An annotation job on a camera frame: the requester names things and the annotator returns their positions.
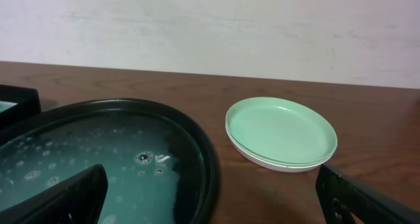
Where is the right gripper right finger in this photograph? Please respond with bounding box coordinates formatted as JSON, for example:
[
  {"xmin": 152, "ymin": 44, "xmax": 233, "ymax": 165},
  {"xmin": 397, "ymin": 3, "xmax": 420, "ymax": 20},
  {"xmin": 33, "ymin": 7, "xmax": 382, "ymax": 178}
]
[{"xmin": 316, "ymin": 165, "xmax": 419, "ymax": 224}]

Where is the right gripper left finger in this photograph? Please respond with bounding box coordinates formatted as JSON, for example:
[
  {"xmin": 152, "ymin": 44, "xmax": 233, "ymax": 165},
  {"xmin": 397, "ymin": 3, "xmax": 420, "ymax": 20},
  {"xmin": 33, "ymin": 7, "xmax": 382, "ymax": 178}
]
[{"xmin": 1, "ymin": 164, "xmax": 108, "ymax": 224}]

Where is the mint plate top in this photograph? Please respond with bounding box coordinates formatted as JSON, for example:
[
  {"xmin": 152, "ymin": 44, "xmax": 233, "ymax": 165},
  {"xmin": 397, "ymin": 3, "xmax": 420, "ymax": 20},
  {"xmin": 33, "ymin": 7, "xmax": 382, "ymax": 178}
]
[{"xmin": 224, "ymin": 125, "xmax": 337, "ymax": 168}]

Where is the mint plate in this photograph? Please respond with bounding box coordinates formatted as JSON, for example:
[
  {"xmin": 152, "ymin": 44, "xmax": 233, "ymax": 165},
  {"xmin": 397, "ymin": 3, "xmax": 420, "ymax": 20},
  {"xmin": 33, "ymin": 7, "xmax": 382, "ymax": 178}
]
[
  {"xmin": 225, "ymin": 97, "xmax": 338, "ymax": 166},
  {"xmin": 224, "ymin": 125, "xmax": 337, "ymax": 168}
]

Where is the black round tray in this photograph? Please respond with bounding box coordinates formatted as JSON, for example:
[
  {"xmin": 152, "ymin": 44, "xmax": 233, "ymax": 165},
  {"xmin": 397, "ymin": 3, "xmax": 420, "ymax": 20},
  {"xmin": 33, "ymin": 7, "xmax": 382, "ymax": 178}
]
[{"xmin": 1, "ymin": 99, "xmax": 220, "ymax": 223}]

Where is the black rectangular water tray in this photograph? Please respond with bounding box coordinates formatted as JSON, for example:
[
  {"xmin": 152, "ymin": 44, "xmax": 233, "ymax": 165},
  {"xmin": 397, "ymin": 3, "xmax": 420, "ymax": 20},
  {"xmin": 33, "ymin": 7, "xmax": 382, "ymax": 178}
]
[{"xmin": 1, "ymin": 85, "xmax": 41, "ymax": 129}]

